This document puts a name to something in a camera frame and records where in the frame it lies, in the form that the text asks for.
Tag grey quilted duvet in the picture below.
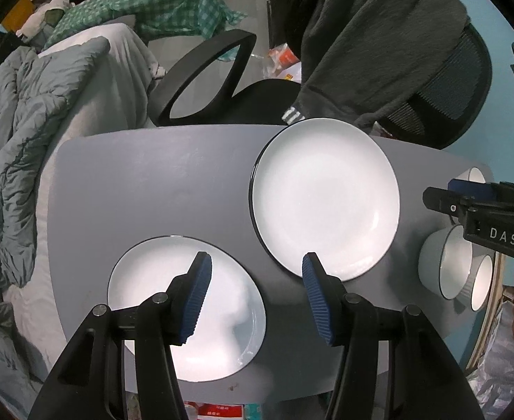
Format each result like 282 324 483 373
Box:
0 37 111 403

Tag red and white packet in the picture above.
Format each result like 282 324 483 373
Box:
182 400 245 420

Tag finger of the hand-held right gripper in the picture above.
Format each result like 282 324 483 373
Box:
423 187 472 228
448 178 500 200

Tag white bed sheet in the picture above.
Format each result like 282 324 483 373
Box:
7 24 161 381

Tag ribbed white black-rimmed bowl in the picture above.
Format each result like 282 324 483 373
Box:
456 254 496 313

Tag green checked cloth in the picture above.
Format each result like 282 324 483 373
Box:
42 0 249 51

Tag teal packet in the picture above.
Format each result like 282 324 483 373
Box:
244 402 276 420

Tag silver foil bag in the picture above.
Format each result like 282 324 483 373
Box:
467 300 514 420

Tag wooden trim strip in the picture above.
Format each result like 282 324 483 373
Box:
464 254 508 372

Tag dark grey fleece jacket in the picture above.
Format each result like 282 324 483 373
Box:
259 0 472 128

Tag black mesh office chair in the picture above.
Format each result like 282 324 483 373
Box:
149 22 494 149

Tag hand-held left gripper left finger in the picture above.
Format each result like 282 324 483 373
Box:
27 251 214 420

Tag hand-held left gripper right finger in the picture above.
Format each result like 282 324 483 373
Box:
302 252 485 420

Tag white and green cloth bundle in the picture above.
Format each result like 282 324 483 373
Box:
15 0 76 39

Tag plastic bag with orange packet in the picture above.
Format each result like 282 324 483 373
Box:
252 43 303 84

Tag large white bowl stack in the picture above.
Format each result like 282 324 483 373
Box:
418 224 474 300

